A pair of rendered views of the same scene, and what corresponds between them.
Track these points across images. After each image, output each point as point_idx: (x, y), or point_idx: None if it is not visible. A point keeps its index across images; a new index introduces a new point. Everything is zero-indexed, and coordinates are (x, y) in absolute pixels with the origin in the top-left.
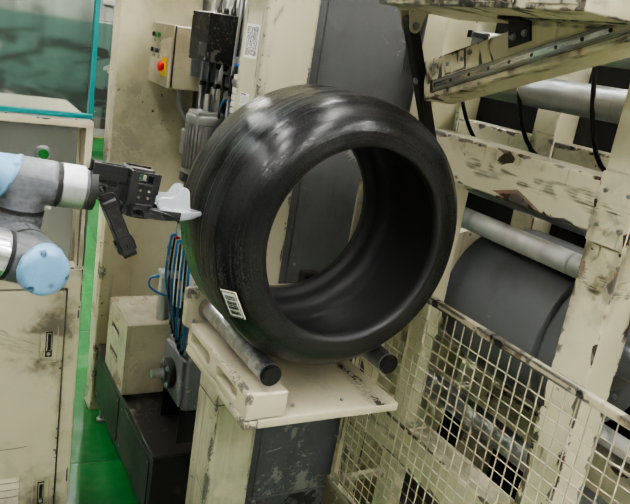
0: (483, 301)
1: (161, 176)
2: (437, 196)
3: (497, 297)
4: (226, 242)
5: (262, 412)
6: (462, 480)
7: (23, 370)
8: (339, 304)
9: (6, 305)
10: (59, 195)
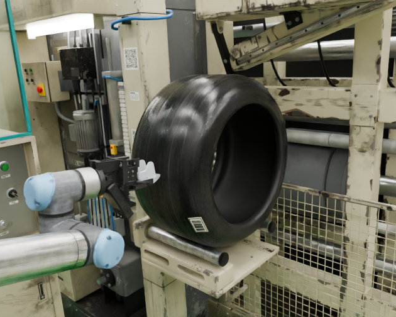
0: None
1: (139, 158)
2: (278, 123)
3: (290, 170)
4: (187, 187)
5: (224, 283)
6: (304, 274)
7: (29, 314)
8: (222, 202)
9: None
10: (83, 192)
